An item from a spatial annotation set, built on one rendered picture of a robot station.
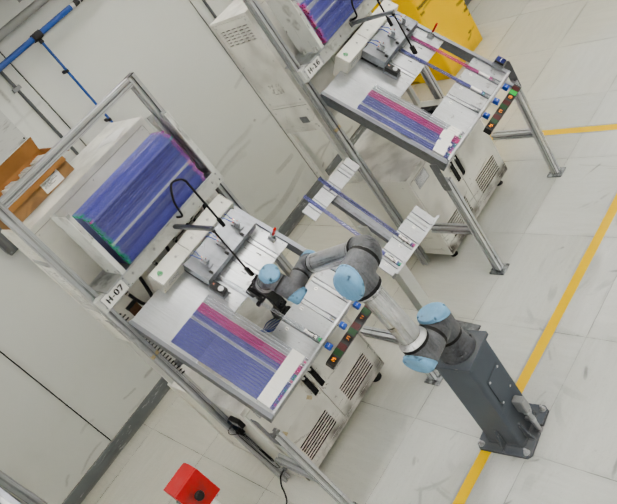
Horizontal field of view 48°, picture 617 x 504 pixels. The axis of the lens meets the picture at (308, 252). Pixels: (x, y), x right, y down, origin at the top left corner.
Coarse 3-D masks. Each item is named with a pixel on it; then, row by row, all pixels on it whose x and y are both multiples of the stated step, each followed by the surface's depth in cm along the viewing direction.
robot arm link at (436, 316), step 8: (432, 304) 256; (440, 304) 254; (424, 312) 255; (432, 312) 252; (440, 312) 250; (448, 312) 252; (424, 320) 251; (432, 320) 249; (440, 320) 249; (448, 320) 252; (432, 328) 249; (440, 328) 250; (448, 328) 252; (456, 328) 255; (448, 336) 252; (456, 336) 255
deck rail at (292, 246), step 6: (240, 210) 312; (246, 216) 311; (252, 216) 311; (258, 222) 310; (264, 228) 309; (270, 228) 309; (276, 234) 307; (282, 234) 307; (282, 240) 307; (288, 240) 306; (288, 246) 309; (294, 246) 305; (300, 246) 305; (294, 252) 310; (300, 252) 306
